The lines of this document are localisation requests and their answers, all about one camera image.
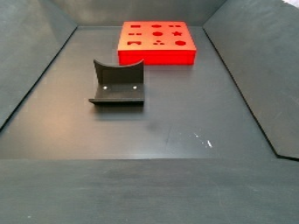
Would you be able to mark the red shape sorter block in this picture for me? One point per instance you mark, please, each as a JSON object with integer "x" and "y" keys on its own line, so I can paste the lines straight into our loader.
{"x": 158, "y": 42}

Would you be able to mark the black curved holder stand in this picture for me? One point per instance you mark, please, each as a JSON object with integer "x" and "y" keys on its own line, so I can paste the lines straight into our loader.
{"x": 120, "y": 83}

